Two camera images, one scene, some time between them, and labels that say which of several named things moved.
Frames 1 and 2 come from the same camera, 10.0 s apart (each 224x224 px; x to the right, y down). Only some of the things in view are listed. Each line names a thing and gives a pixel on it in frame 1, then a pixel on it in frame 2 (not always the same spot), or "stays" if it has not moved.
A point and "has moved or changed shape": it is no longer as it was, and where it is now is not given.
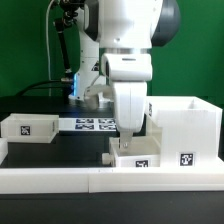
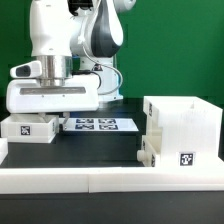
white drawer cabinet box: (189, 131) stays
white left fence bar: (4, 147) stays
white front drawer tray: (143, 151) has moved or changed shape
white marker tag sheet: (87, 124) stays
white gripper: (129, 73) to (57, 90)
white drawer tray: (29, 128) stays
